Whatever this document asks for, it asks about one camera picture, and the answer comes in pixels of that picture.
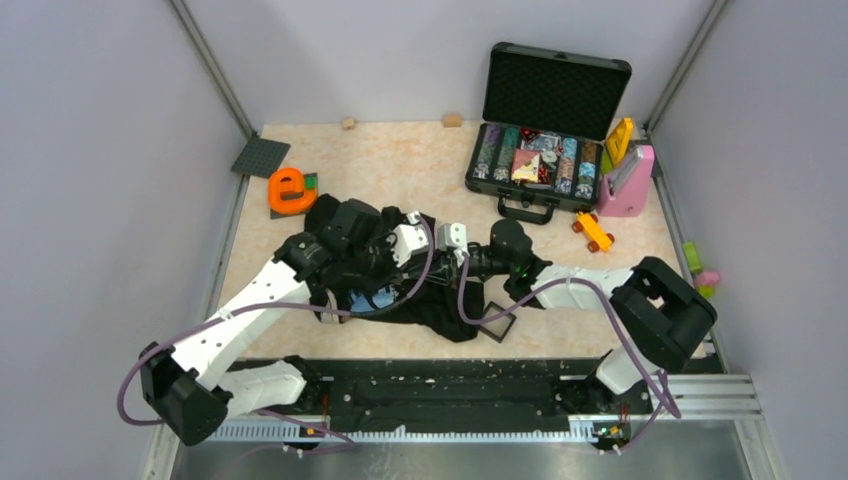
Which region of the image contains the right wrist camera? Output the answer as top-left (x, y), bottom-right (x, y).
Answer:
top-left (435, 222), bottom-right (468, 251)

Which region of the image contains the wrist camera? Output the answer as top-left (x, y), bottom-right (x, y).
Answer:
top-left (435, 222), bottom-right (468, 251)
top-left (391, 211), bottom-right (433, 267)

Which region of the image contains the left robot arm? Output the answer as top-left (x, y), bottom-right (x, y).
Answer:
top-left (117, 194), bottom-right (438, 446)

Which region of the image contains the lower black square frame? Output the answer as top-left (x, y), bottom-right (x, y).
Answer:
top-left (478, 301), bottom-right (517, 344)

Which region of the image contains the yellow toy piece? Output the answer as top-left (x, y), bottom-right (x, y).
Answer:
top-left (601, 117), bottom-right (634, 175)

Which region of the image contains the black printed t-shirt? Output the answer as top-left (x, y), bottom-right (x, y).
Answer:
top-left (304, 194), bottom-right (478, 343)

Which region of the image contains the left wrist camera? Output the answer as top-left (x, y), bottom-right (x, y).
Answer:
top-left (391, 211), bottom-right (433, 267)

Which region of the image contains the yellow toy car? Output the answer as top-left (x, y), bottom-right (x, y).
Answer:
top-left (571, 212), bottom-right (615, 253)

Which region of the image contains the black poker chip case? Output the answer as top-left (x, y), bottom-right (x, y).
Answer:
top-left (464, 42), bottom-right (632, 225)

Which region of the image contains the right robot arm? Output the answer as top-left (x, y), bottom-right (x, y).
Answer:
top-left (433, 219), bottom-right (718, 412)

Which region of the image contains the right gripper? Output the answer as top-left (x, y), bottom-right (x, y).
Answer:
top-left (410, 245), bottom-right (513, 288)

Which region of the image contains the dark grey lego baseplate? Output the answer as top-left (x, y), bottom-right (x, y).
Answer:
top-left (230, 136), bottom-right (291, 179)

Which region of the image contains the small wooden block right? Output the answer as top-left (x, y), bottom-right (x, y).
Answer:
top-left (441, 114), bottom-right (464, 128)

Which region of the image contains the orange tape dispenser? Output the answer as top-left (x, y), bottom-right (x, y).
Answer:
top-left (267, 167), bottom-right (319, 217)

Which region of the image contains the green and pink toy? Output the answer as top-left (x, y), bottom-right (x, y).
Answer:
top-left (682, 241), bottom-right (722, 299)

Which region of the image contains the pink box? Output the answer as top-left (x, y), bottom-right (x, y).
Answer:
top-left (596, 144), bottom-right (655, 218)

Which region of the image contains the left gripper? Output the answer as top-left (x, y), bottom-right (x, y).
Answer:
top-left (346, 229), bottom-right (413, 295)

